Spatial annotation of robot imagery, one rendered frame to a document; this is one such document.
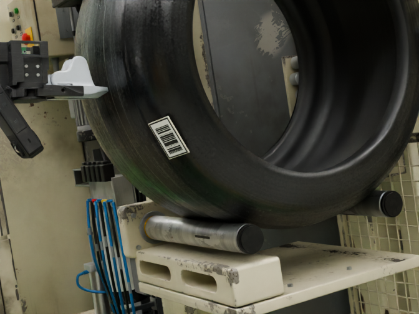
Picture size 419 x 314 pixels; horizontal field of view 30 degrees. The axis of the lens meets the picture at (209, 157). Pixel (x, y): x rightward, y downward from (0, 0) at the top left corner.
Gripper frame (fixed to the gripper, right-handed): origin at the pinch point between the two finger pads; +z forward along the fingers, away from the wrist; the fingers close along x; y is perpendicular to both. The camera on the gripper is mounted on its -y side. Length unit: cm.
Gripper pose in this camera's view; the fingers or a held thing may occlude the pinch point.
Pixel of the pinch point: (99, 95)
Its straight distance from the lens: 117.4
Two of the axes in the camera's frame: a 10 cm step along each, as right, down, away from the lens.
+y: -0.5, -10.0, 0.0
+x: -4.8, 0.3, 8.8
